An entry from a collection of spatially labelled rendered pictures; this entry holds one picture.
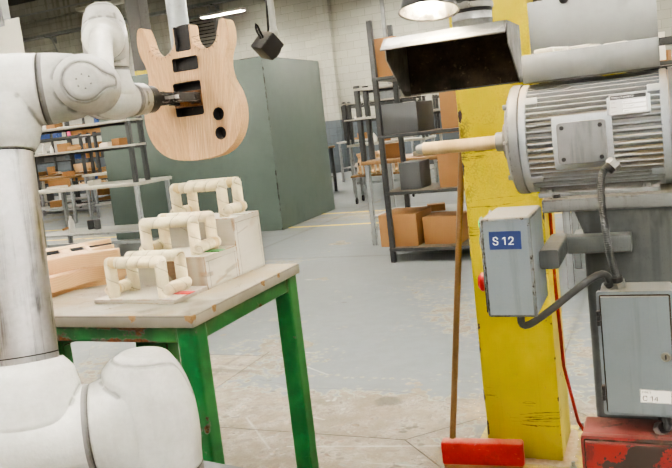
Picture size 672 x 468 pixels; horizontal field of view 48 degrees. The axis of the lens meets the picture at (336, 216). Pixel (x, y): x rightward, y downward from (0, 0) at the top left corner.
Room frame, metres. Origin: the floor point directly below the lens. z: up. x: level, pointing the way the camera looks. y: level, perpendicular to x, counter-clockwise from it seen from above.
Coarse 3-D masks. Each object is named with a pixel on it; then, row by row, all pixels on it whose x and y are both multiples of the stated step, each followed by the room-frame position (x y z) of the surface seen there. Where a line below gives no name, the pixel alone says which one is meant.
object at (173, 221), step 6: (174, 216) 2.08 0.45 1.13; (180, 216) 2.07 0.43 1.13; (186, 216) 2.06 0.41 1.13; (192, 216) 2.05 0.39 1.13; (144, 222) 2.11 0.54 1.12; (150, 222) 2.11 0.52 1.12; (156, 222) 2.10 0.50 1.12; (162, 222) 2.09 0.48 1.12; (168, 222) 2.08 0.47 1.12; (174, 222) 2.07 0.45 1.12; (180, 222) 2.06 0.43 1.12; (186, 222) 2.05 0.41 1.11; (150, 228) 2.12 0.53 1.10; (156, 228) 2.11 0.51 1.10
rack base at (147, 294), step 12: (144, 288) 2.07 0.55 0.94; (156, 288) 2.05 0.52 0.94; (192, 288) 1.99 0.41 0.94; (204, 288) 1.99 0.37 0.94; (96, 300) 1.99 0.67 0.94; (108, 300) 1.97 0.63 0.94; (120, 300) 1.95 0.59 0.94; (132, 300) 1.93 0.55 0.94; (144, 300) 1.91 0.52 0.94; (156, 300) 1.90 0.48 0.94; (168, 300) 1.88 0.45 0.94; (180, 300) 1.89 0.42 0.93
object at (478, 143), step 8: (488, 136) 1.79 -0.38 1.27; (424, 144) 1.85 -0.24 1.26; (432, 144) 1.84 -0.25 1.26; (440, 144) 1.83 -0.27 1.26; (448, 144) 1.82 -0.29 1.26; (456, 144) 1.81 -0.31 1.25; (464, 144) 1.80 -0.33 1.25; (472, 144) 1.80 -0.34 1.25; (480, 144) 1.79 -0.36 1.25; (488, 144) 1.78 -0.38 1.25; (424, 152) 1.85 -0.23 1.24; (432, 152) 1.84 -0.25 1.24; (440, 152) 1.83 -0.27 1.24; (448, 152) 1.83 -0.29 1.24; (456, 152) 1.83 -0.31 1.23
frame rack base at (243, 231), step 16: (224, 224) 2.16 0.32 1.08; (240, 224) 2.18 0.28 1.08; (256, 224) 2.26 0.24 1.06; (176, 240) 2.24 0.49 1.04; (224, 240) 2.16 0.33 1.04; (240, 240) 2.17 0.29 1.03; (256, 240) 2.25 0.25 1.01; (240, 256) 2.16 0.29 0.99; (256, 256) 2.24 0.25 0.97; (240, 272) 2.15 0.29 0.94
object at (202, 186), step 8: (176, 184) 2.26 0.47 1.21; (184, 184) 2.25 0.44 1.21; (192, 184) 2.23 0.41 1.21; (200, 184) 2.22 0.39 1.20; (208, 184) 2.21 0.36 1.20; (216, 184) 2.19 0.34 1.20; (224, 184) 2.20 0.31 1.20; (176, 192) 2.26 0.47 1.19; (184, 192) 2.25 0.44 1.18; (192, 192) 2.24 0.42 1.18
